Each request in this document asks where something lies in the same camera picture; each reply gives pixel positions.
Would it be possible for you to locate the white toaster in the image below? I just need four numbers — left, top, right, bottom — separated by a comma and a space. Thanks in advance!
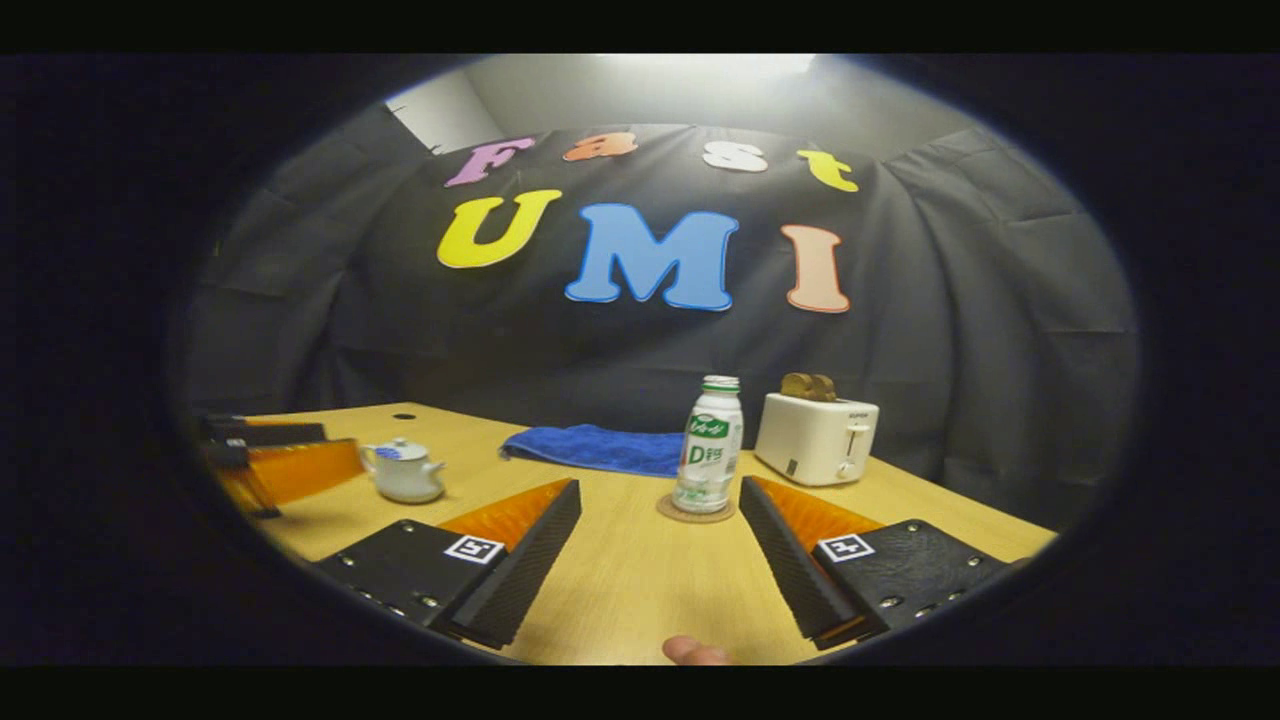
754, 393, 881, 488

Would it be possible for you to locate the black backdrop cloth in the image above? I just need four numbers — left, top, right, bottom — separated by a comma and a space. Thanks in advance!
180, 105, 1141, 531

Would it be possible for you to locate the round woven coaster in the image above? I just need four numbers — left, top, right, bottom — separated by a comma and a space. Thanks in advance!
657, 492, 738, 525

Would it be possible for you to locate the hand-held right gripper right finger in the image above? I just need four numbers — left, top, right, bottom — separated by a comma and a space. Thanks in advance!
737, 475, 1033, 652

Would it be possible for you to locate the white ceramic teacup with spout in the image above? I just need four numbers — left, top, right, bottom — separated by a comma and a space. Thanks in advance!
358, 452, 447, 505

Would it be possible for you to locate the white water bottle green label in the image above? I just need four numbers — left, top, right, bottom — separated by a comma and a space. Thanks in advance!
672, 376, 745, 515

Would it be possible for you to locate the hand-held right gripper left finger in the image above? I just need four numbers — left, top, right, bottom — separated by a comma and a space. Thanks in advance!
312, 477, 583, 651

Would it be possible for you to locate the blue towel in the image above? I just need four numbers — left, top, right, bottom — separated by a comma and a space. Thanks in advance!
499, 424, 687, 479

